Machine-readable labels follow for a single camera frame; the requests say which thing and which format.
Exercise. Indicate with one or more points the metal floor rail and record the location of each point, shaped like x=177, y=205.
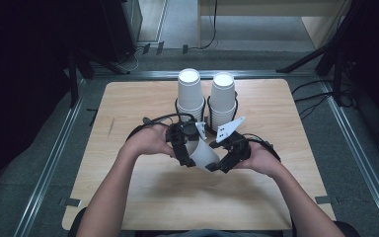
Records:
x=46, y=177
x=164, y=74
x=358, y=154

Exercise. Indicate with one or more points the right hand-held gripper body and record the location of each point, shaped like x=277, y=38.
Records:
x=238, y=144

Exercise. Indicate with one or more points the stack of white paper cups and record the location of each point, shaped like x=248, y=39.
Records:
x=222, y=95
x=190, y=92

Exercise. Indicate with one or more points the person's left hand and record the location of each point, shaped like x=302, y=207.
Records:
x=148, y=141

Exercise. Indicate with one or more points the light wooden desk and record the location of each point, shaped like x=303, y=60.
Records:
x=319, y=29

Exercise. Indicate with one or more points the person's right hand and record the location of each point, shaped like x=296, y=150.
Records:
x=261, y=158

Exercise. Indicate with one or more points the single white paper cup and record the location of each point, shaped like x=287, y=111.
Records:
x=204, y=153

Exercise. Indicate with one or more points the black cabinet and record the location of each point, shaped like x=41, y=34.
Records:
x=118, y=29

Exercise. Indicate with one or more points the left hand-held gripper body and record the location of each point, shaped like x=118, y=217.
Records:
x=184, y=131

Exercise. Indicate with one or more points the grey tape piece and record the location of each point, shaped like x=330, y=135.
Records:
x=70, y=202
x=323, y=199

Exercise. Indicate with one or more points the black tripod stand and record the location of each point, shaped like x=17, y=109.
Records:
x=74, y=79
x=302, y=61

